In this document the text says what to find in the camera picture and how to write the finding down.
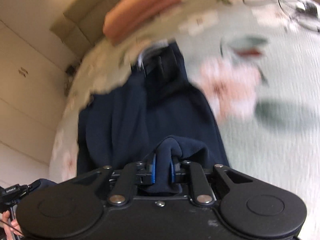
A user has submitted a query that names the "white wardrobe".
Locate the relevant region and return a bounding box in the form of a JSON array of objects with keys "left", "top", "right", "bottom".
[{"left": 1, "top": 24, "right": 77, "bottom": 187}]

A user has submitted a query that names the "floral green bed sheet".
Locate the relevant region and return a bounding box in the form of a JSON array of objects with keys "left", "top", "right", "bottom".
[{"left": 48, "top": 0, "right": 320, "bottom": 205}]

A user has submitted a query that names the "folded pink blanket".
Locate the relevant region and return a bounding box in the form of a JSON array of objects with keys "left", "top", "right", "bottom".
[{"left": 103, "top": 0, "right": 181, "bottom": 44}]

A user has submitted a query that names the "beige padded headboard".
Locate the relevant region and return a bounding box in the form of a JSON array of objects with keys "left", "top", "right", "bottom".
[{"left": 50, "top": 0, "right": 120, "bottom": 59}]

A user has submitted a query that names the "navy blue garment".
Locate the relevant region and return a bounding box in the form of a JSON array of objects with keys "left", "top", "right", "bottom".
[{"left": 76, "top": 42, "right": 228, "bottom": 194}]

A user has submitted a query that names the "beige nightstand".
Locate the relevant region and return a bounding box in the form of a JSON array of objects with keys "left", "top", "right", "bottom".
[{"left": 64, "top": 65, "right": 78, "bottom": 97}]

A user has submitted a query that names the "person's left hand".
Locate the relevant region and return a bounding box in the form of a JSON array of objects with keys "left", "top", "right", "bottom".
[{"left": 2, "top": 210, "right": 24, "bottom": 240}]

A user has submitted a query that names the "black cable on bed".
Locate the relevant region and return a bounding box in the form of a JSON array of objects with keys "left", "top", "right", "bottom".
[{"left": 241, "top": 0, "right": 320, "bottom": 33}]

